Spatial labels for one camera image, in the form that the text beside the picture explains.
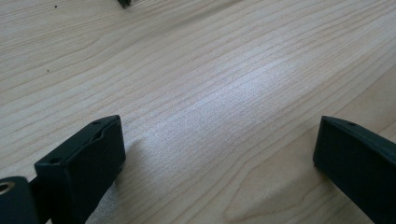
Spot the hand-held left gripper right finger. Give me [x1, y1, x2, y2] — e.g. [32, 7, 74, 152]
[312, 115, 396, 224]

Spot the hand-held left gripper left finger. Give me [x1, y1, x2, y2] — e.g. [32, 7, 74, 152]
[34, 114, 127, 224]

